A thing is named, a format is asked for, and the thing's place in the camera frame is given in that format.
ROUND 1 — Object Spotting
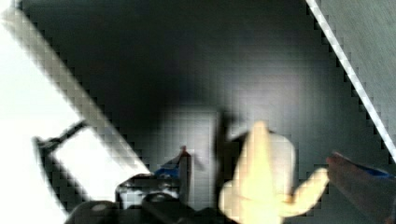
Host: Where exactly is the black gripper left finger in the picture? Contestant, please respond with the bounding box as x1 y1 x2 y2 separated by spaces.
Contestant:
154 146 192 203

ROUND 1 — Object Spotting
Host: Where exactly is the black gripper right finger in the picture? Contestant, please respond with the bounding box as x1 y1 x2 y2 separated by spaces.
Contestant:
326 152 395 224

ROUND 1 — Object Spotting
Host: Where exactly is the peeled toy banana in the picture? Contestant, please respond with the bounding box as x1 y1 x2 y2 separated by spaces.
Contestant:
218 121 329 224

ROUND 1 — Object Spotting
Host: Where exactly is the toaster oven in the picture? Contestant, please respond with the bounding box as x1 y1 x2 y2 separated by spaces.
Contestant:
1 0 393 208

